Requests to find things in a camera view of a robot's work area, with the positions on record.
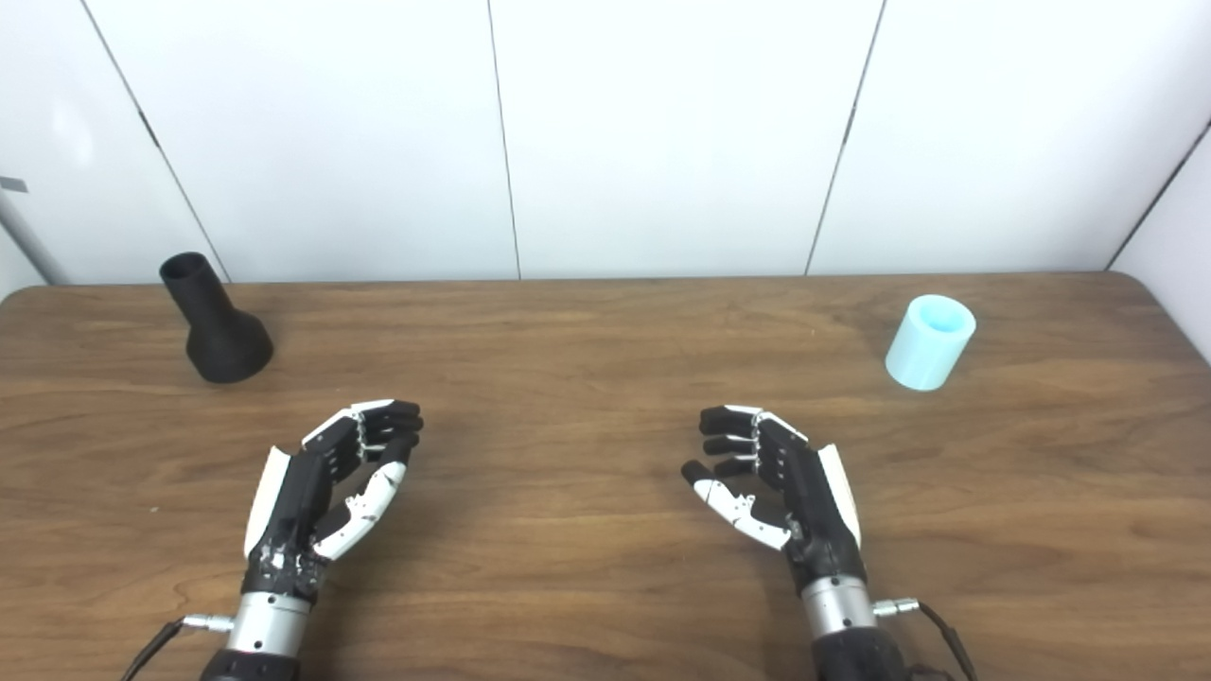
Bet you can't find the black funnel-shaped nozzle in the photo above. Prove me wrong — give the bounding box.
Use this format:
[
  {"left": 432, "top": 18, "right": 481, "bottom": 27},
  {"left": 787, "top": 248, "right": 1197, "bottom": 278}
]
[{"left": 159, "top": 252, "right": 275, "bottom": 384}]

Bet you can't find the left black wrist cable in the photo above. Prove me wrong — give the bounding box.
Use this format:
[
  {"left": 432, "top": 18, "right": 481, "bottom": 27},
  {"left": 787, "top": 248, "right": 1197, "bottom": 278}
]
[{"left": 120, "top": 614, "right": 236, "bottom": 681}]

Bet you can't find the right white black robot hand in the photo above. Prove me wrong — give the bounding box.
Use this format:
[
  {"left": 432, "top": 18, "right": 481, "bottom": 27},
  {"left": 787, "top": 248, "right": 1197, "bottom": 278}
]
[{"left": 680, "top": 405, "right": 868, "bottom": 597}]

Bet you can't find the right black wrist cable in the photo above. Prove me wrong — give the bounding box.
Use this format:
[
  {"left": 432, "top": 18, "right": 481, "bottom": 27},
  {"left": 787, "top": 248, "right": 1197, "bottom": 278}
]
[{"left": 871, "top": 597, "right": 979, "bottom": 681}]

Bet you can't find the light-blue hose piece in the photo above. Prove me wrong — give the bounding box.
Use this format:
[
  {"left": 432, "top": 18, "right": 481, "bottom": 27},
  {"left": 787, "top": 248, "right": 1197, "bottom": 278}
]
[{"left": 885, "top": 294, "right": 976, "bottom": 392}]

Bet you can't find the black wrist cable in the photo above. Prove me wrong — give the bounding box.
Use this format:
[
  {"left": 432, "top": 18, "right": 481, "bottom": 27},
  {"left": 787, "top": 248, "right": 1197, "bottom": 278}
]
[
  {"left": 871, "top": 597, "right": 979, "bottom": 681},
  {"left": 120, "top": 614, "right": 236, "bottom": 681}
]

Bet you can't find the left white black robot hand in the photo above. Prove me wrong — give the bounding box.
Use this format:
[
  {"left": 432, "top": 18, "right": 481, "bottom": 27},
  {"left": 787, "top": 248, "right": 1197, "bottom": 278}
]
[{"left": 243, "top": 398, "right": 425, "bottom": 602}]

